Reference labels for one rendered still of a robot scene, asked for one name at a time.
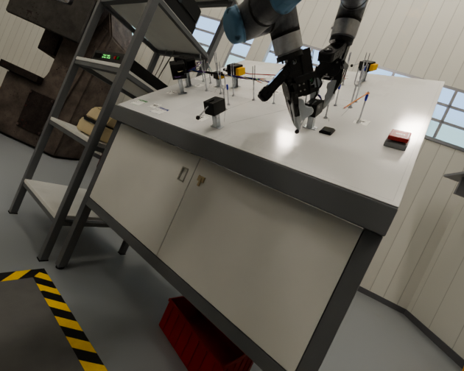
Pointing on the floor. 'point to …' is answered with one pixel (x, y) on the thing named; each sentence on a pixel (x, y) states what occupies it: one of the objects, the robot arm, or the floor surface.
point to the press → (47, 43)
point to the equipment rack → (177, 42)
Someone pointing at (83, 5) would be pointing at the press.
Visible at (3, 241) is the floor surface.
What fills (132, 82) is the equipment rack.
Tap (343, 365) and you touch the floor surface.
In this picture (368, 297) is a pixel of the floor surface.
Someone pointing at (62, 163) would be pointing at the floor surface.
